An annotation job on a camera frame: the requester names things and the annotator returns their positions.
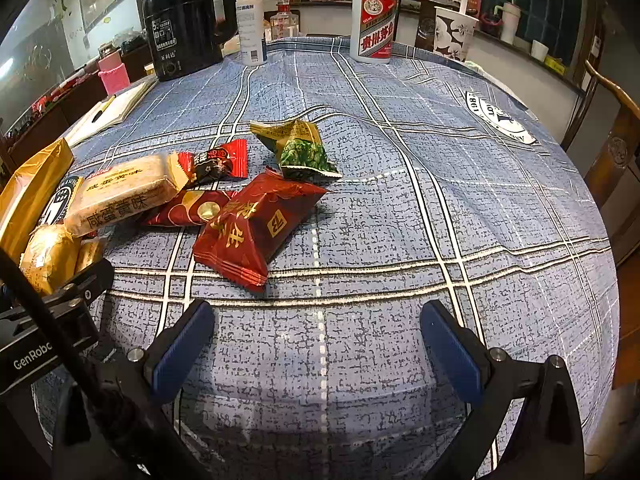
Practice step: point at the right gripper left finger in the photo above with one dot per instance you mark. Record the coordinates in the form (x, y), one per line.
(157, 374)

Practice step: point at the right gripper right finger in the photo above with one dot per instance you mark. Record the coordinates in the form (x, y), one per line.
(469, 365)

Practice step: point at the yellow pastry packet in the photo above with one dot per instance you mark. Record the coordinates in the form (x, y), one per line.
(54, 255)

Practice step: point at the large red snack packet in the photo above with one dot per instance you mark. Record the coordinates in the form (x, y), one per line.
(241, 240)

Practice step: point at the salted egg cracker packet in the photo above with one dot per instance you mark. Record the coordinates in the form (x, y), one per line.
(125, 190)

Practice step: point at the dark red round-logo packet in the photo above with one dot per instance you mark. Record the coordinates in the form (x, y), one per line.
(188, 208)

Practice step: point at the red black candy packet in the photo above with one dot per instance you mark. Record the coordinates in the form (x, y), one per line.
(226, 161)

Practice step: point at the green gold pea snack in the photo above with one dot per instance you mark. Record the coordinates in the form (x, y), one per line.
(298, 148)

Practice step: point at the yellow taped foam tray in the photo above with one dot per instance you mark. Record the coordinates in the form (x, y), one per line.
(28, 192)

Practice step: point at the blue plaid tablecloth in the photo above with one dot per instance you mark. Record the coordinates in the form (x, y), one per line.
(448, 189)

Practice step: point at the white notebook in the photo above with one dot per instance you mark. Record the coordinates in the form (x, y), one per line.
(124, 103)

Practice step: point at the wooden chair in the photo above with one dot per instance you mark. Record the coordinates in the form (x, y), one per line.
(616, 157)

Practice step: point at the black yellow pen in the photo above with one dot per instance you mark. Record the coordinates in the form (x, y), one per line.
(103, 107)

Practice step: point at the pink sleeved thermos bottle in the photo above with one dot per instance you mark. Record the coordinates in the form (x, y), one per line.
(113, 73)

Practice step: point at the black electric kettle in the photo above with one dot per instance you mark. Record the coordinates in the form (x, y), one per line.
(186, 36)

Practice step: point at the patterned paper cup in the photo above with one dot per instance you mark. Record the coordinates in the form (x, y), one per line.
(453, 33)

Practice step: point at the white tumbler with straw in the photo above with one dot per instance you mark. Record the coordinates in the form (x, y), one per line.
(510, 14)

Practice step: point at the small glass bottle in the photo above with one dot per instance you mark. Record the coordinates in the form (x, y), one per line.
(284, 24)

